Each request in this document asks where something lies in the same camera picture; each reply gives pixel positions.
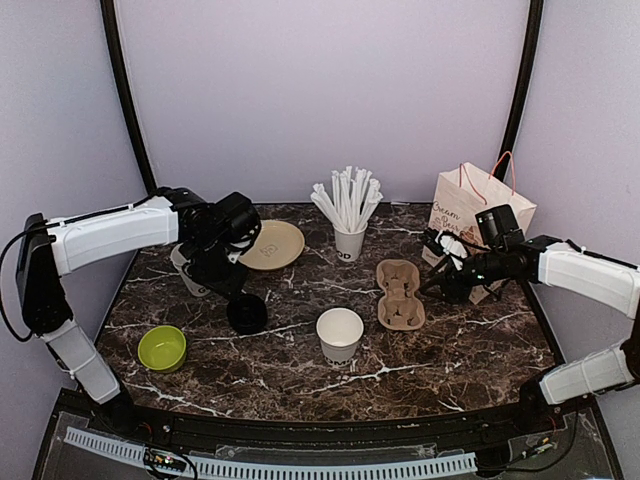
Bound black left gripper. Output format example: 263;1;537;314
187;235;250;301

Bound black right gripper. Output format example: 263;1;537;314
420;247;505;304

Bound white paper cups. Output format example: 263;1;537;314
170;244;210;298

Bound black coffee cup lid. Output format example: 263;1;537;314
226;293;268;335

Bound white paper coffee cup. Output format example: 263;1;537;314
316;307;364;368

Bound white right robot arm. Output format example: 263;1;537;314
426;232;639;434

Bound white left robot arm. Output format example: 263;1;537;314
12;187;261;436

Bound brown pulp cup carrier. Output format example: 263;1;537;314
376;259;426;331

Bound beige bear plate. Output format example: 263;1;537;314
238;220;305;271

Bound cream bear paper bag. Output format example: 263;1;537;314
423;162;537;293

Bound white paper straw cup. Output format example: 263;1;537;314
334;225;368;262

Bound paper wrapped straw far right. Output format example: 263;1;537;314
356;179;383;231

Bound green plastic bowl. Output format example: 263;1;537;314
137;325;187;373

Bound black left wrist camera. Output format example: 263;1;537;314
215;192;261;243

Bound white perforated cable rail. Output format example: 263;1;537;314
64;427;477;479

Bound black left frame post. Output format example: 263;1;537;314
99;0;158;193

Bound black corner frame post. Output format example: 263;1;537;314
498;0;544;157

